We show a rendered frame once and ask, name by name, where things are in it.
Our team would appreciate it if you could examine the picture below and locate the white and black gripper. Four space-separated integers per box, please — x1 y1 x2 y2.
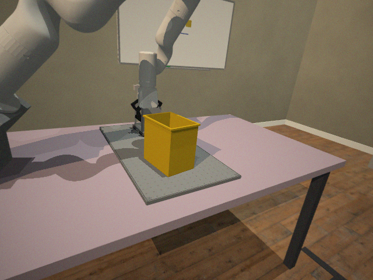
131 86 163 120

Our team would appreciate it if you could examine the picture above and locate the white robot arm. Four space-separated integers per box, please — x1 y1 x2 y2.
0 0 200 113

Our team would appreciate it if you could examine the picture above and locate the yellow open-top bin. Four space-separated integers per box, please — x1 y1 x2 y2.
143 112 200 177

